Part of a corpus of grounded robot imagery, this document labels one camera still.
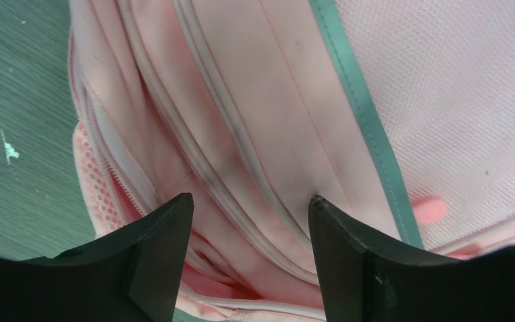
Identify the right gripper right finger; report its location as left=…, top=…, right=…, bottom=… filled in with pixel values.
left=308, top=195, right=515, bottom=322

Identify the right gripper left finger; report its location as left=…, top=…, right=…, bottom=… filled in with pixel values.
left=0, top=193, right=194, bottom=321

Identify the pink student backpack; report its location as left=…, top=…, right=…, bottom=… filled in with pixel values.
left=68, top=0, right=515, bottom=321

